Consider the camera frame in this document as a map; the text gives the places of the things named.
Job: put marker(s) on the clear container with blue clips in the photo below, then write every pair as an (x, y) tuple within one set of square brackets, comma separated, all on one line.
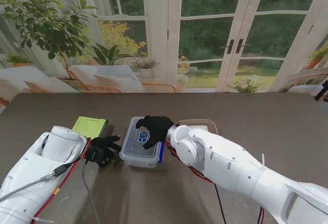
[(139, 163)]

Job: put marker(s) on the black tripod stand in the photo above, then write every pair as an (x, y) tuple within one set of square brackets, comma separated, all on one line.
[(323, 90)]

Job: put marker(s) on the brown kraft paper bowl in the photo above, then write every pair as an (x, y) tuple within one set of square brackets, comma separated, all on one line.
[(215, 129)]

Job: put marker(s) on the clear lid with blue sticker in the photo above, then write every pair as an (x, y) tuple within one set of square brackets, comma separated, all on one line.
[(132, 142)]

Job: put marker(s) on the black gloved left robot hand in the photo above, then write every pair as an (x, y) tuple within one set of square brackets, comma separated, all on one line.
[(107, 142)]

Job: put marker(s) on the clear lid with green sheet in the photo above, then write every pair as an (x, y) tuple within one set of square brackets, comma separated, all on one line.
[(88, 127)]

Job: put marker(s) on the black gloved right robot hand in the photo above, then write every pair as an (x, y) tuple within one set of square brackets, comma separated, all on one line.
[(157, 129)]

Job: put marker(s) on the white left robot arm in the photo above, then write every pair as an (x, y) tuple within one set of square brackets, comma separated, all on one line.
[(30, 172)]

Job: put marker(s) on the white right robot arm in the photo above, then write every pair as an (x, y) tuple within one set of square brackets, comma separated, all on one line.
[(230, 165)]

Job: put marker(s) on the black plastic food tray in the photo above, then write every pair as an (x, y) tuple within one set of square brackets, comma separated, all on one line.
[(107, 129)]

